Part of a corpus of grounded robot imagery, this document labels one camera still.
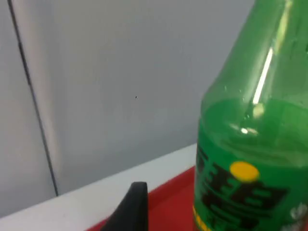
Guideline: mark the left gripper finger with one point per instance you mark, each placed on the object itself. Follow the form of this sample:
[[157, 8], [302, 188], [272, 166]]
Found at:
[[134, 211]]

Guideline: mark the green plastic bottle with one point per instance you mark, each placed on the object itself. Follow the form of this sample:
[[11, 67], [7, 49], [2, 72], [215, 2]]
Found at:
[[252, 144]]

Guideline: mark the red tray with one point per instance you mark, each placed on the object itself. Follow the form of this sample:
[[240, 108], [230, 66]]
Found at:
[[168, 204]]

